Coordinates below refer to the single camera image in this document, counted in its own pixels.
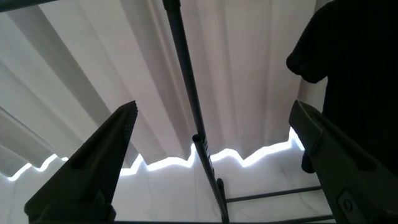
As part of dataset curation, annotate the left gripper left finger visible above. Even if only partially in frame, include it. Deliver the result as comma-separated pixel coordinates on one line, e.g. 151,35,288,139
24,100,139,223

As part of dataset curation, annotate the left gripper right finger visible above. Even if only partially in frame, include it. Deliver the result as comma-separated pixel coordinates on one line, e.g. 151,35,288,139
288,99,398,223

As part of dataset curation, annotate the black clothes rack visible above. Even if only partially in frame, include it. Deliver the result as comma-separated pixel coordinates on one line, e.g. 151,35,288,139
0,0,336,223

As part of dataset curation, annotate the black t-shirt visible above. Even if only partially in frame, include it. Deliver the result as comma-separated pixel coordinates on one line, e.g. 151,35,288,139
285,0,398,177

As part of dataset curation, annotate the white curtain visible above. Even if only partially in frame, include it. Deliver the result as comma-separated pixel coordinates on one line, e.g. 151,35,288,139
0,0,330,182

